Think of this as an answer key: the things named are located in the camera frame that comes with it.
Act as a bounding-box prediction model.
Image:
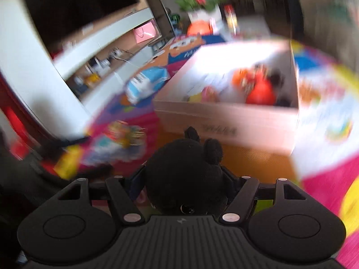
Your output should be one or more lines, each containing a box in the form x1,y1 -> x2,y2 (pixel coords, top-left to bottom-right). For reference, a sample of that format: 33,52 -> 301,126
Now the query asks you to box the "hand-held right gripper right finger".
219,174 -> 307,226

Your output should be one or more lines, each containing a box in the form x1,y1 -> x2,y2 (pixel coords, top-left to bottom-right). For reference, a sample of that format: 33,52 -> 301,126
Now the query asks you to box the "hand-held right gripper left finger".
57,171 -> 147,226

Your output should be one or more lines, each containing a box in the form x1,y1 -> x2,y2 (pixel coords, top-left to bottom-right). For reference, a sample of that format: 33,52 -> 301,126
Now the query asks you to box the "black plush toy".
145,126 -> 229,217

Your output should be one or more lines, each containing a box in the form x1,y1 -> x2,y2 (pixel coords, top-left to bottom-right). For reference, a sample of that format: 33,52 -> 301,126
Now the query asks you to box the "pink cardboard box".
153,39 -> 301,156

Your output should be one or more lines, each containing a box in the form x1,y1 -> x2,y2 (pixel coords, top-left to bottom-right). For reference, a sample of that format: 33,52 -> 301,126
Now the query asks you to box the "red monkey toy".
246,76 -> 277,106

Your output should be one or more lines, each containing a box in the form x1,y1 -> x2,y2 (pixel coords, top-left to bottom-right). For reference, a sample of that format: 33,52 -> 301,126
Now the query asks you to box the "pink round toy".
201,86 -> 220,103

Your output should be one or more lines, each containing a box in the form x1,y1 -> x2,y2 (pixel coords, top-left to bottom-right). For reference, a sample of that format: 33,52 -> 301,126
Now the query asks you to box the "orange horn toy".
232,68 -> 254,88

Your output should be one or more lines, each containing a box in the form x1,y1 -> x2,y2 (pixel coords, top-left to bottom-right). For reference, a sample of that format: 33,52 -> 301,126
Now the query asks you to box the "colourful play mat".
42,32 -> 359,269

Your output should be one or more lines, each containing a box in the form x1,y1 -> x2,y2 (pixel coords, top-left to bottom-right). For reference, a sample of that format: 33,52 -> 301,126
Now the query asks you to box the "blue wipes packet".
124,67 -> 171,105

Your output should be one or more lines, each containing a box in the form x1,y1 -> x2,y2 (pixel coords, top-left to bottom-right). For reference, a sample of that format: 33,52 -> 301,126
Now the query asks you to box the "white TV cabinet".
0,0 -> 166,135

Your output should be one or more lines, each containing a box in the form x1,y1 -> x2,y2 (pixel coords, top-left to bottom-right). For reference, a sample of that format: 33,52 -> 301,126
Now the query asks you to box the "pink paper bag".
133,22 -> 157,44

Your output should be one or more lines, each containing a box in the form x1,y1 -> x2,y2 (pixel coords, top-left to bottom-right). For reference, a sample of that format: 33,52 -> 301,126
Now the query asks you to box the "orange bowl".
187,21 -> 213,36

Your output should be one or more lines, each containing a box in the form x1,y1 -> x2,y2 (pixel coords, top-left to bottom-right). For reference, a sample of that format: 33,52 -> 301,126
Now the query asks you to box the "red-lidded candy jar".
224,4 -> 238,32

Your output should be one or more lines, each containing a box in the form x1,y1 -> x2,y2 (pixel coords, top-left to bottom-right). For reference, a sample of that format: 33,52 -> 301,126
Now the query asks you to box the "black television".
20,0 -> 140,54

